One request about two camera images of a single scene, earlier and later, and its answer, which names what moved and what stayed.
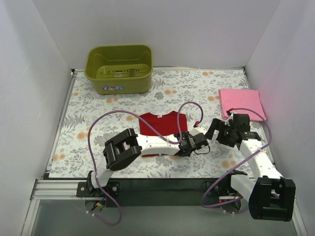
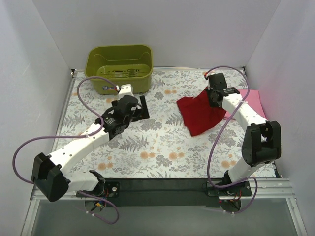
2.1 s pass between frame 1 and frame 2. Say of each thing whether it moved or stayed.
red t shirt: moved
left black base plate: stayed
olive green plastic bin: stayed
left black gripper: moved
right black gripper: moved
